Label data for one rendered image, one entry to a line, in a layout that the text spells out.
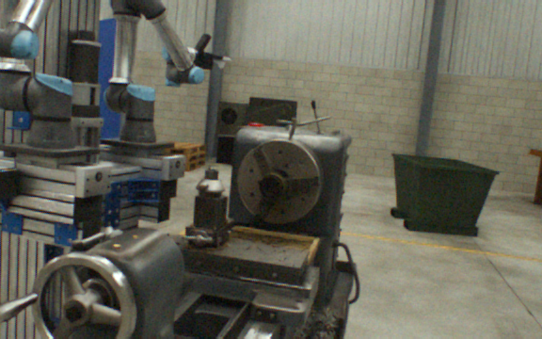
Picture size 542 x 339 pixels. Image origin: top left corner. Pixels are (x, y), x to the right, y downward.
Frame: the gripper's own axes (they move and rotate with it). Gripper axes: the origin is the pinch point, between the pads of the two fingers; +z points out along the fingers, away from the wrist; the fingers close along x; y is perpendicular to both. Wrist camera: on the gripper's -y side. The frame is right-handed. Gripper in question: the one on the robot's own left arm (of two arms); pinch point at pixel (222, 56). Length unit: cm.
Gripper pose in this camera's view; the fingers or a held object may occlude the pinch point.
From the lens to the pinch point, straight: 264.8
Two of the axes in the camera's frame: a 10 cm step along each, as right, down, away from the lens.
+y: -1.9, 9.6, 2.1
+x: 7.3, 2.8, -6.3
